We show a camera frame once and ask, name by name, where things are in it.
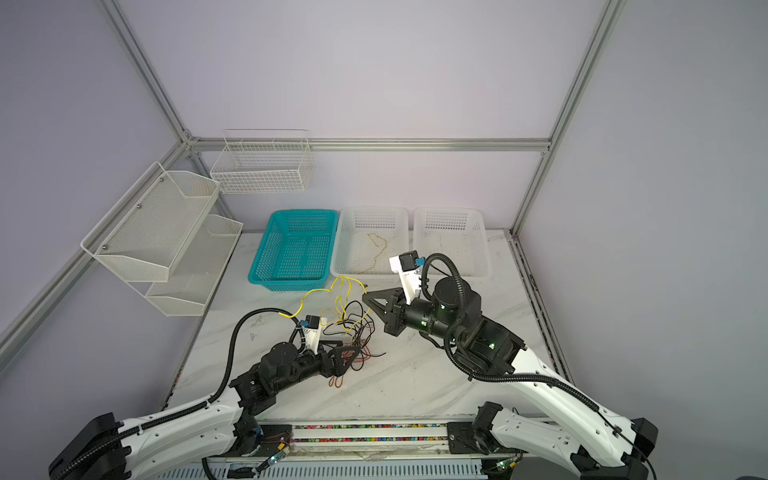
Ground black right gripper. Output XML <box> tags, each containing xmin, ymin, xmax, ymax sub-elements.
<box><xmin>358</xmin><ymin>285</ymin><xmax>460</xmax><ymax>343</ymax></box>

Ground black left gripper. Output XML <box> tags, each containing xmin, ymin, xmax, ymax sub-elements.
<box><xmin>274</xmin><ymin>340</ymin><xmax>360</xmax><ymax>394</ymax></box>

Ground cable bundle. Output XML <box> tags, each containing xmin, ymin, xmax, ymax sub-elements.
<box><xmin>281</xmin><ymin>274</ymin><xmax>388</xmax><ymax>388</ymax></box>

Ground yellow cable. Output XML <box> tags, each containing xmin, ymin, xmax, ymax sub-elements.
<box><xmin>365</xmin><ymin>232</ymin><xmax>390</xmax><ymax>272</ymax></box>

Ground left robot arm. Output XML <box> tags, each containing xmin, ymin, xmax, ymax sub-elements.
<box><xmin>48</xmin><ymin>315</ymin><xmax>363</xmax><ymax>479</ymax></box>

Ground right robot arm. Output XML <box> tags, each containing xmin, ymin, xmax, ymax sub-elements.
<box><xmin>362</xmin><ymin>251</ymin><xmax>658</xmax><ymax>479</ymax></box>

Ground white plastic basket middle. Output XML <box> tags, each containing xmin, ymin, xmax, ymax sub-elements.
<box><xmin>330</xmin><ymin>206</ymin><xmax>410</xmax><ymax>286</ymax></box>

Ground white plastic basket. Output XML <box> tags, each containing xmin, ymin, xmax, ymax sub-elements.
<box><xmin>330</xmin><ymin>206</ymin><xmax>410</xmax><ymax>286</ymax></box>
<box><xmin>412</xmin><ymin>207</ymin><xmax>491</xmax><ymax>278</ymax></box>

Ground teal plastic basket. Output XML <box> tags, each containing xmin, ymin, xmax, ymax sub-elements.
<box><xmin>248</xmin><ymin>209</ymin><xmax>339</xmax><ymax>291</ymax></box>

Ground white plastic basket right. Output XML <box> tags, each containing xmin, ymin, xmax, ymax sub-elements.
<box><xmin>412</xmin><ymin>207</ymin><xmax>491</xmax><ymax>278</ymax></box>

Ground white mesh lower shelf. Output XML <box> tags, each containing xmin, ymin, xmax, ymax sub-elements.
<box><xmin>144</xmin><ymin>214</ymin><xmax>242</xmax><ymax>317</ymax></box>

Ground white mesh shelf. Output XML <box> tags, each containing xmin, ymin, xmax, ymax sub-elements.
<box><xmin>144</xmin><ymin>214</ymin><xmax>242</xmax><ymax>317</ymax></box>
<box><xmin>80</xmin><ymin>162</ymin><xmax>220</xmax><ymax>283</ymax></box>

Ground white mesh upper shelf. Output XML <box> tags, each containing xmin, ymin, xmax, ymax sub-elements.
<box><xmin>80</xmin><ymin>162</ymin><xmax>220</xmax><ymax>283</ymax></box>

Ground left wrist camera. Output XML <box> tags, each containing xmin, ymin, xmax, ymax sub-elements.
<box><xmin>300</xmin><ymin>315</ymin><xmax>323</xmax><ymax>354</ymax></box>

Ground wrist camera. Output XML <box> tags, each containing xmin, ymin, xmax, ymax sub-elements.
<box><xmin>300</xmin><ymin>315</ymin><xmax>323</xmax><ymax>354</ymax></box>
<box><xmin>389</xmin><ymin>250</ymin><xmax>425</xmax><ymax>305</ymax></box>

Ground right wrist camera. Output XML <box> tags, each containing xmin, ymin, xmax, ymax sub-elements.
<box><xmin>389</xmin><ymin>250</ymin><xmax>425</xmax><ymax>305</ymax></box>

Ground front rail with cables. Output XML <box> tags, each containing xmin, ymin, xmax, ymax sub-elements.
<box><xmin>165</xmin><ymin>416</ymin><xmax>579</xmax><ymax>479</ymax></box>

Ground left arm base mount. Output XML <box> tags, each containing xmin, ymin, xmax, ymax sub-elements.
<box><xmin>232</xmin><ymin>418</ymin><xmax>293</xmax><ymax>457</ymax></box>

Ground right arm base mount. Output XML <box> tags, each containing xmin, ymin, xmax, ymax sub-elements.
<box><xmin>446</xmin><ymin>401</ymin><xmax>524</xmax><ymax>455</ymax></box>

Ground white wire wall basket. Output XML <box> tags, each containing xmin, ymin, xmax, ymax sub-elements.
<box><xmin>210</xmin><ymin>129</ymin><xmax>314</xmax><ymax>194</ymax></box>

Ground aluminium frame profiles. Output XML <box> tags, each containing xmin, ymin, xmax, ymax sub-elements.
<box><xmin>0</xmin><ymin>0</ymin><xmax>628</xmax><ymax>480</ymax></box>

